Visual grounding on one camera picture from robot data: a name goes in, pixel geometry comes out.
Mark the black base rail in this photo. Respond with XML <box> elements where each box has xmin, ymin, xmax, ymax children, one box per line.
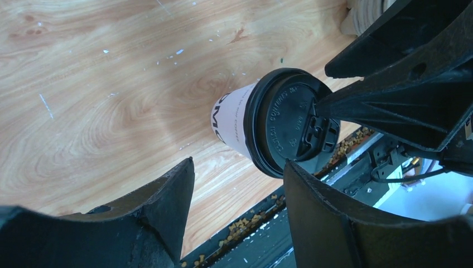
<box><xmin>179</xmin><ymin>126</ymin><xmax>414</xmax><ymax>268</ymax></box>

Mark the white paper coffee cup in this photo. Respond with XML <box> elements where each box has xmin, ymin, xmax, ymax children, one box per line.
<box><xmin>210</xmin><ymin>83</ymin><xmax>256</xmax><ymax>159</ymax></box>

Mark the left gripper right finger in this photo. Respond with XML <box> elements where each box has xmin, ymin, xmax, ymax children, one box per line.
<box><xmin>283</xmin><ymin>161</ymin><xmax>472</xmax><ymax>267</ymax></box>

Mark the black plastic cup lid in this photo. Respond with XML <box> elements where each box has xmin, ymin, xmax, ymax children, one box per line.
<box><xmin>243</xmin><ymin>68</ymin><xmax>341</xmax><ymax>179</ymax></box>

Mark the brown pulp cup carrier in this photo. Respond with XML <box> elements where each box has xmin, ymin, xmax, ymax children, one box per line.
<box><xmin>340</xmin><ymin>0</ymin><xmax>395</xmax><ymax>36</ymax></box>

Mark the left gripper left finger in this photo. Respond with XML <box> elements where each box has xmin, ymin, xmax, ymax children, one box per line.
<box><xmin>1</xmin><ymin>157</ymin><xmax>195</xmax><ymax>267</ymax></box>

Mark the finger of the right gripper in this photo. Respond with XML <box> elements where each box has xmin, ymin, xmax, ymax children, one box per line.
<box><xmin>316</xmin><ymin>11</ymin><xmax>472</xmax><ymax>151</ymax></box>
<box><xmin>325</xmin><ymin>1</ymin><xmax>472</xmax><ymax>78</ymax></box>

